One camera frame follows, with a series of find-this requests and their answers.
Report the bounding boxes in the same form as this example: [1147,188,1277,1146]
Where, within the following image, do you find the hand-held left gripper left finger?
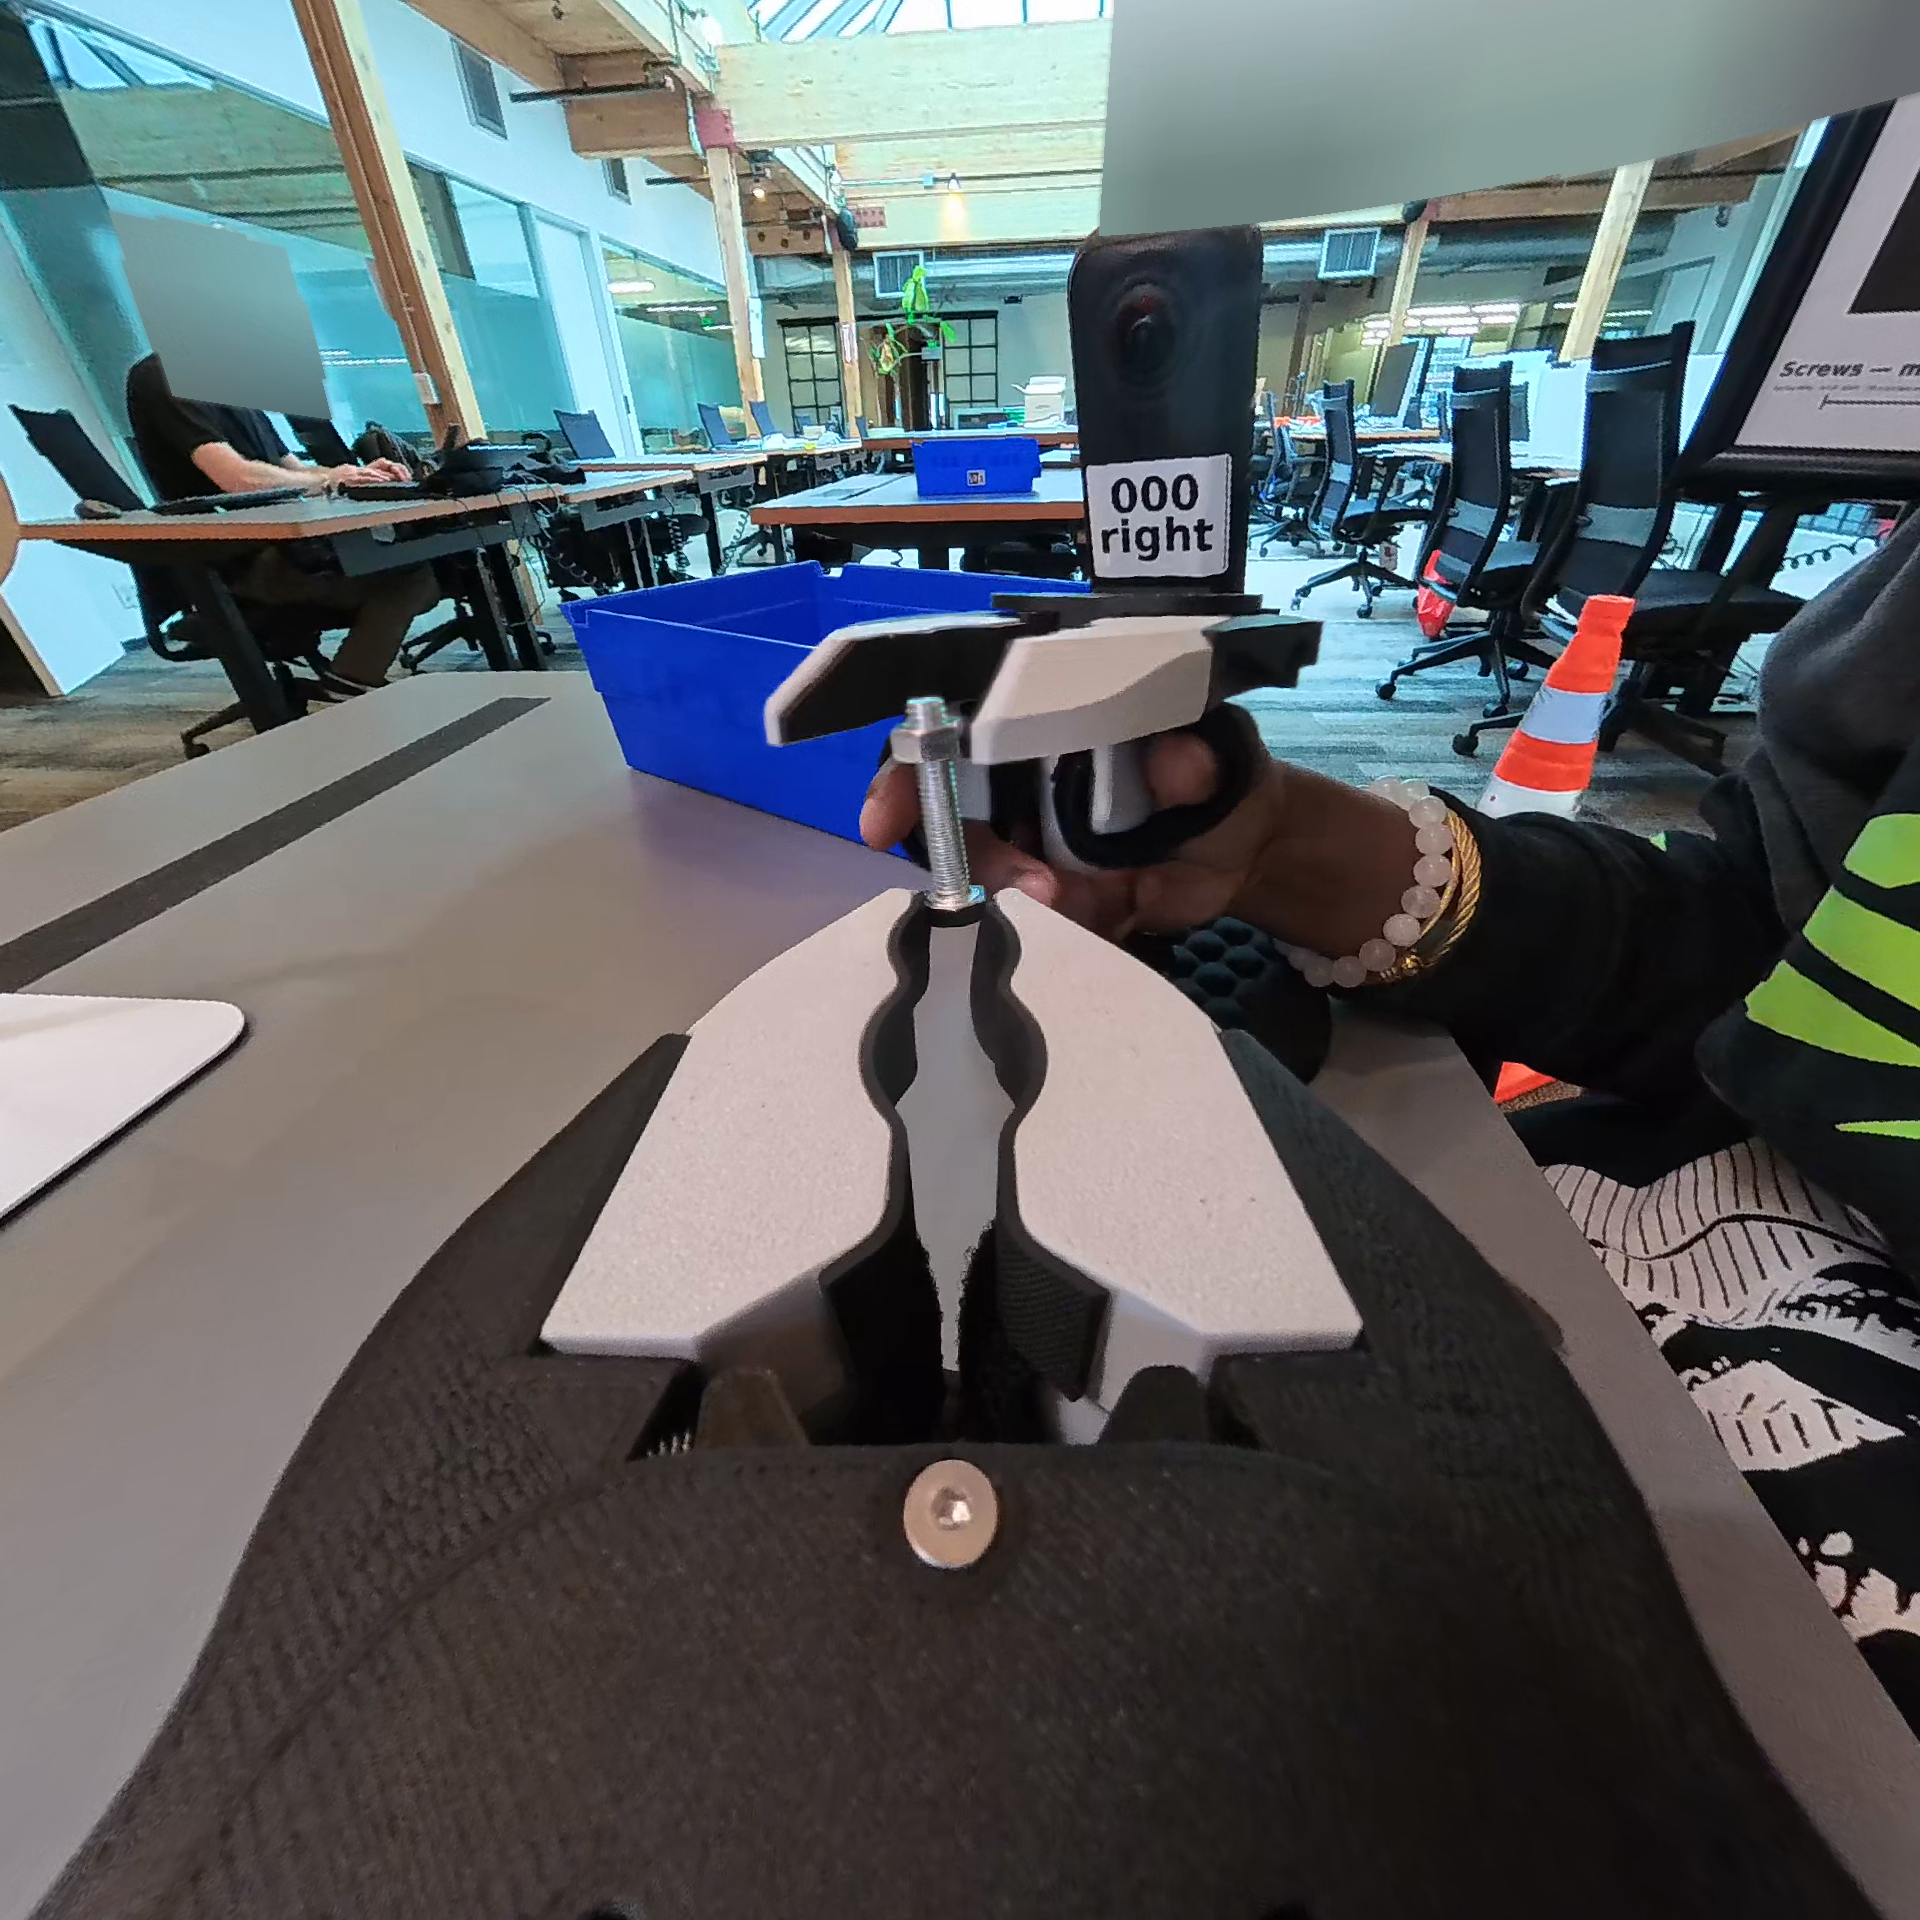
[545,889,917,1367]

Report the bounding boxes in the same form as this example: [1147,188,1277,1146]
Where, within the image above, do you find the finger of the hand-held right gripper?
[968,609,1321,772]
[763,622,1008,751]

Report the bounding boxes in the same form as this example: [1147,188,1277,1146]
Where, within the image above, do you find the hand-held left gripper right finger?
[998,889,1368,1412]

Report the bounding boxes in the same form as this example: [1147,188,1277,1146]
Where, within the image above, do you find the blue plastic bin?
[912,437,1048,503]
[564,565,1082,847]

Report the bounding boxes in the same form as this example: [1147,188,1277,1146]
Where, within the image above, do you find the thin steel bolt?
[892,697,986,920]

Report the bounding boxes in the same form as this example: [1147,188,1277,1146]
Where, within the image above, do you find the person's right forearm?
[1441,720,1833,1096]

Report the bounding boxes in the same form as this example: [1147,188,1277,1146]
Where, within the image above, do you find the person's right hand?
[860,706,1413,946]

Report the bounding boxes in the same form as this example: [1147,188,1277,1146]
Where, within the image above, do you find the brown office desk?
[753,471,1089,570]

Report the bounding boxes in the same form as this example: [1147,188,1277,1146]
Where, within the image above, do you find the black wrist rest pad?
[1156,917,1338,1080]

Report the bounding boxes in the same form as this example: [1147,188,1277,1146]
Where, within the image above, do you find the green potted plant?
[878,255,952,377]

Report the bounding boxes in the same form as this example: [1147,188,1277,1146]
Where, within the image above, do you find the orange traffic cone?
[1480,592,1636,817]

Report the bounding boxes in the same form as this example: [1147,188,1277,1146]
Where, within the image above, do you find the black office chair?
[1381,325,1802,751]

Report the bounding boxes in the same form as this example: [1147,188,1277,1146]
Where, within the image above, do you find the long office desk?
[17,449,768,735]

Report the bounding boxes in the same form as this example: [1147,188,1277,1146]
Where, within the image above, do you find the black and white printed trousers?
[1546,1140,1920,1728]

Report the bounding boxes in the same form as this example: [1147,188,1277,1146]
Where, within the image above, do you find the sign board on white stand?
[0,991,249,1224]

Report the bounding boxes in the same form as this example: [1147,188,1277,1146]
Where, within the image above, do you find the black framed instruction sign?
[1681,104,1920,495]

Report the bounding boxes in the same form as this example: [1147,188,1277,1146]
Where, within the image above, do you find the black hoodie with green print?
[1696,511,1920,1202]

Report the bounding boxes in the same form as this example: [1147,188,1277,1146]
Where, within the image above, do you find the beaded bracelet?
[1284,782,1484,991]

